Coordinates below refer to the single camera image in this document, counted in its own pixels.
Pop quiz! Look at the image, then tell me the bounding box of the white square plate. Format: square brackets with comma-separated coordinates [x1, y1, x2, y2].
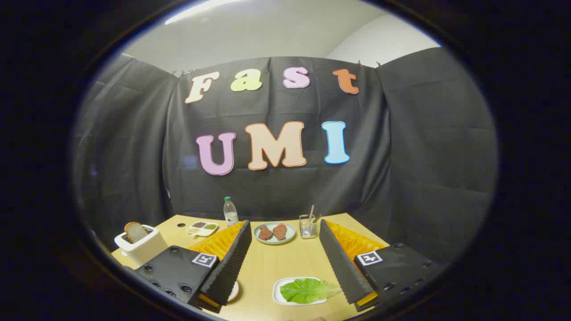
[272, 276, 344, 307]

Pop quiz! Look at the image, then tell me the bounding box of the green lettuce leaf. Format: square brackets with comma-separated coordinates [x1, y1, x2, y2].
[280, 278, 343, 305]

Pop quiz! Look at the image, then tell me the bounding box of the white toaster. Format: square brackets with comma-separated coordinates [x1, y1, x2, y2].
[114, 224, 169, 268]

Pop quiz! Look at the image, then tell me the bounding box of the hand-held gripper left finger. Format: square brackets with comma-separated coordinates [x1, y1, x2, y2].
[134, 219, 252, 313]

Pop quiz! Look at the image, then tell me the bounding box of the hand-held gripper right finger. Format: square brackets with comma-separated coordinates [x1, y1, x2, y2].
[319, 218, 447, 313]

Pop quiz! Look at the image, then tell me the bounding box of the pale green round plate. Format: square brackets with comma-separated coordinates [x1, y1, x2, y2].
[253, 222, 296, 245]

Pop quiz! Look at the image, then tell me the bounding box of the white bread slice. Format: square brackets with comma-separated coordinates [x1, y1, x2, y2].
[124, 222, 149, 243]

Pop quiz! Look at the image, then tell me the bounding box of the clear plastic water bottle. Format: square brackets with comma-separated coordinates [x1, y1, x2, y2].
[223, 196, 240, 227]

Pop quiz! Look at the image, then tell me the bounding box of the white divided snack tray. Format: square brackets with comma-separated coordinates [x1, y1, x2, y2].
[186, 221, 219, 237]

